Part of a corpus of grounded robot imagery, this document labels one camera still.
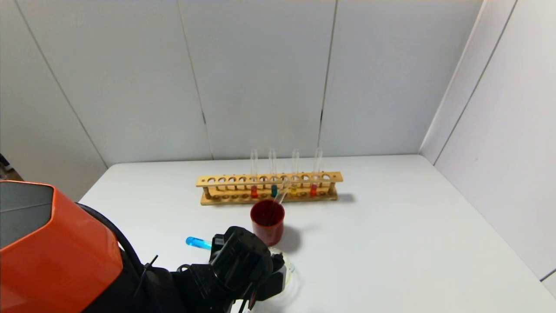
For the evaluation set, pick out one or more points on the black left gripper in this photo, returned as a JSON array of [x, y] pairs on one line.
[[218, 241]]

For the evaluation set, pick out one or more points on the yellow pigment glass test tube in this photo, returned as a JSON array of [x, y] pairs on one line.
[[294, 190], [282, 193]]

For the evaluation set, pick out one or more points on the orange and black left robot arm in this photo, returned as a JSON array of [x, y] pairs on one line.
[[65, 261]]

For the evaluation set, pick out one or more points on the red pigment glass test tube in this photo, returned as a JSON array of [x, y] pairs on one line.
[[313, 190], [254, 191]]

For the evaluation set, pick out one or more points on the wooden test tube rack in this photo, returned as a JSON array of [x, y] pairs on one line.
[[304, 177]]

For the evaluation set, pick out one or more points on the dark red plastic cup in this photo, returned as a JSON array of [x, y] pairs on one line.
[[268, 224]]

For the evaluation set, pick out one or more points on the clear glass beaker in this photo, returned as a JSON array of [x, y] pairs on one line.
[[293, 282]]

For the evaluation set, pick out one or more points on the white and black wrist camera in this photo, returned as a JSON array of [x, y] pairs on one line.
[[278, 282]]

